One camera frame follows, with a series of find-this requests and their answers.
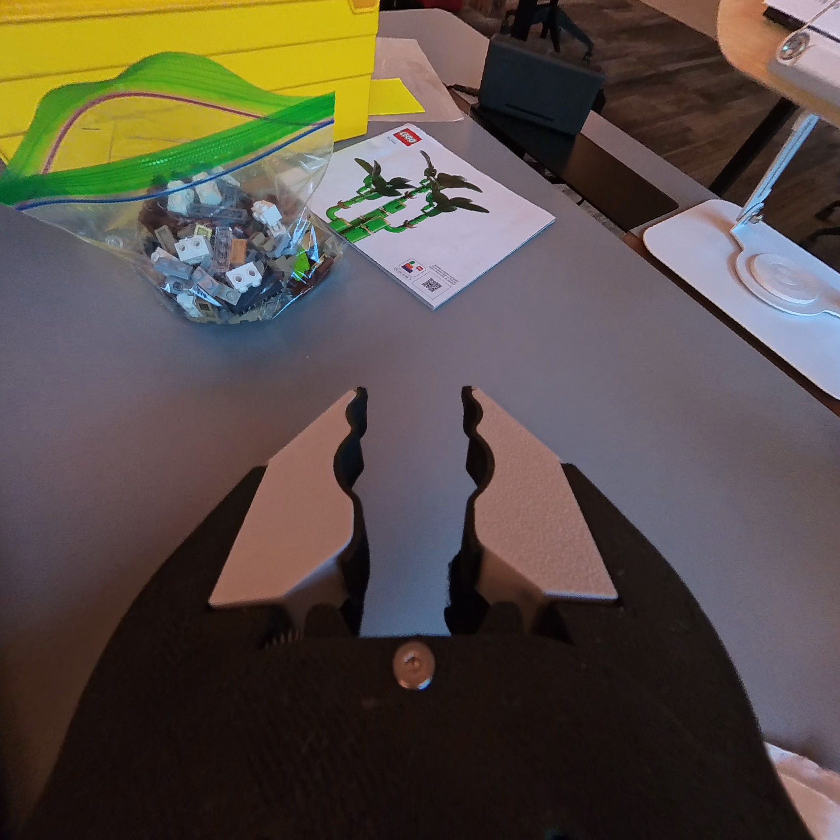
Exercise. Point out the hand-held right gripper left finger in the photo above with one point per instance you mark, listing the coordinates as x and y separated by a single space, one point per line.
289 531

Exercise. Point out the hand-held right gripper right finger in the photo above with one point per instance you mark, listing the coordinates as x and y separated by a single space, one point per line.
538 531

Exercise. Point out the clear zip bag green seal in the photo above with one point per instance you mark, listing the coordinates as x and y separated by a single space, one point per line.
164 157

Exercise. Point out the yellow plastic bin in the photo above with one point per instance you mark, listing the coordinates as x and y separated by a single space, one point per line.
197 33

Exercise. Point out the grey desk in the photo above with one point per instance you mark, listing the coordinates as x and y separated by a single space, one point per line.
590 394

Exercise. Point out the pile of mixed toy bricks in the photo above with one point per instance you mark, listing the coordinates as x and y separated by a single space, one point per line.
223 262

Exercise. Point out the white folding stand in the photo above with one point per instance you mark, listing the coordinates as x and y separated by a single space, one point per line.
695 262

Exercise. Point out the toy instruction booklet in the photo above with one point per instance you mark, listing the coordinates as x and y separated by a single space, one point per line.
499 216

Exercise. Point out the yellow sticky note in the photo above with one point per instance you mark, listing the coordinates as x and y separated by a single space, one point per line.
390 98

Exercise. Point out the black device with green lights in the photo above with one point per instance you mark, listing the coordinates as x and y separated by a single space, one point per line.
538 79

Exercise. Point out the clear plastic sheet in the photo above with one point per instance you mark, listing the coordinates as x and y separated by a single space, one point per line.
413 59

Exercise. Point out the black office chair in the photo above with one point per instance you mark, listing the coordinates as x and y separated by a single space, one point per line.
544 19

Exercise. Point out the wooden board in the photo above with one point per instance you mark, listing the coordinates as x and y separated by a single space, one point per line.
741 33

